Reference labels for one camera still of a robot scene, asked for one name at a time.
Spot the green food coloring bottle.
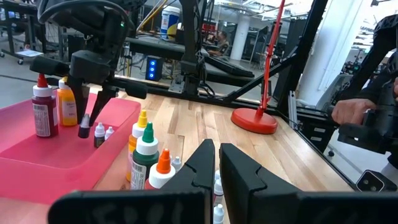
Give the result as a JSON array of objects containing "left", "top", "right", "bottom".
[{"left": 129, "top": 121, "right": 160, "bottom": 191}]

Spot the red-orange food coloring bottle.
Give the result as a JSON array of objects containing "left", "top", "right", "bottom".
[{"left": 144, "top": 148, "right": 177, "bottom": 191}]

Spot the silver aluminium extrusion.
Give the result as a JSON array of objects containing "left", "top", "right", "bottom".
[{"left": 287, "top": 90, "right": 298, "bottom": 121}]

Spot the person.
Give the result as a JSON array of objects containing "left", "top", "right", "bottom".
[{"left": 206, "top": 30, "right": 231, "bottom": 57}]

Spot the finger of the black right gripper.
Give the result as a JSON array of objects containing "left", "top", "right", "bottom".
[
  {"left": 67, "top": 75, "right": 91, "bottom": 124},
  {"left": 89, "top": 88, "right": 119, "bottom": 127}
]

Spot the white pillar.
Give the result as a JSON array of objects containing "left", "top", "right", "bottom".
[{"left": 229, "top": 14, "right": 251, "bottom": 62}]

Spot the small green dropper bottle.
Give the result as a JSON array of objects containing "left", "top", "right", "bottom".
[{"left": 93, "top": 122, "right": 106, "bottom": 149}]

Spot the black wheeled cart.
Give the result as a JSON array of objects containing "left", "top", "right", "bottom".
[{"left": 0, "top": 0, "right": 47, "bottom": 66}]

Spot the black controller box with lights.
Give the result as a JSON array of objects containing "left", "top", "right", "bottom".
[{"left": 145, "top": 55, "right": 164, "bottom": 82}]

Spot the red desk lamp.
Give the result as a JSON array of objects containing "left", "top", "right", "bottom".
[{"left": 230, "top": 0, "right": 287, "bottom": 135}]

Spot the black desk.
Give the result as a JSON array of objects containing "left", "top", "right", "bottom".
[{"left": 126, "top": 34, "right": 256, "bottom": 78}]

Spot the dark red food coloring bottle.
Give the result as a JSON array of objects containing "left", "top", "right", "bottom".
[{"left": 31, "top": 73, "right": 60, "bottom": 138}]

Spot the pink plastic bin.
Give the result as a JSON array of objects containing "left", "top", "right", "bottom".
[{"left": 0, "top": 88, "right": 142, "bottom": 206}]

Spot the white and blue tub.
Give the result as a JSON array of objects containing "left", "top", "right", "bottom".
[{"left": 160, "top": 5, "right": 181, "bottom": 40}]

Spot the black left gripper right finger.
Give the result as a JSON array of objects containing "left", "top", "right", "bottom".
[{"left": 219, "top": 143, "right": 398, "bottom": 224}]

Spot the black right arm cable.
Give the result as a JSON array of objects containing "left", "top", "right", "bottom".
[{"left": 36, "top": 0, "right": 133, "bottom": 32}]

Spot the yellow food coloring bottle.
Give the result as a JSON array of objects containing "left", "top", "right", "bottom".
[
  {"left": 126, "top": 109, "right": 149, "bottom": 183},
  {"left": 57, "top": 76, "right": 78, "bottom": 128}
]

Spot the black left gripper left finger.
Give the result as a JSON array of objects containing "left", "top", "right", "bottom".
[{"left": 48, "top": 139, "right": 216, "bottom": 224}]

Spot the black table-level camera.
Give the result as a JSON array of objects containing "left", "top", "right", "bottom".
[{"left": 355, "top": 169, "right": 398, "bottom": 192}]

